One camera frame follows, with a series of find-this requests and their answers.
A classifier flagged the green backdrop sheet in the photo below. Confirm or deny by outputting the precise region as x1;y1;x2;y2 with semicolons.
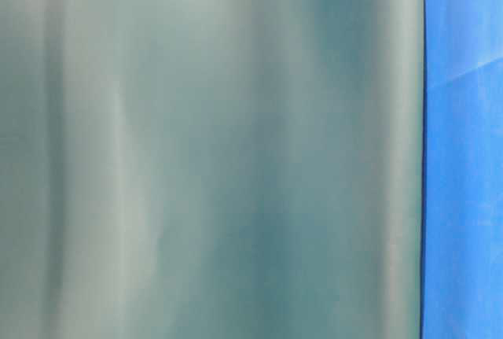
1;0;424;338

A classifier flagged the blue table cloth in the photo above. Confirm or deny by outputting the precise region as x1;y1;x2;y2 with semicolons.
422;0;502;338

